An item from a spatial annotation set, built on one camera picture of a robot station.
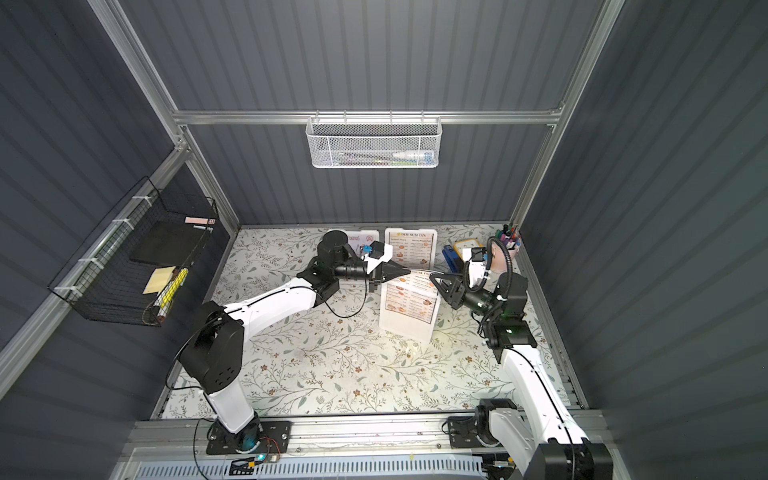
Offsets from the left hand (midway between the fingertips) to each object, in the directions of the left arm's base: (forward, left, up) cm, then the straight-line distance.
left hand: (408, 270), depth 72 cm
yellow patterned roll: (-3, +56, -1) cm, 56 cm away
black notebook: (+9, +63, +1) cm, 64 cm away
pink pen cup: (+24, -36, -14) cm, 46 cm away
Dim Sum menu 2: (+19, -3, -14) cm, 23 cm away
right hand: (-2, -8, -1) cm, 8 cm away
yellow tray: (+31, -25, -25) cm, 47 cm away
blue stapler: (+22, -19, -25) cm, 39 cm away
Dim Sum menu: (-2, -1, -14) cm, 14 cm away
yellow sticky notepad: (-1, +61, -1) cm, 61 cm away
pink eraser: (+20, +60, -2) cm, 63 cm away
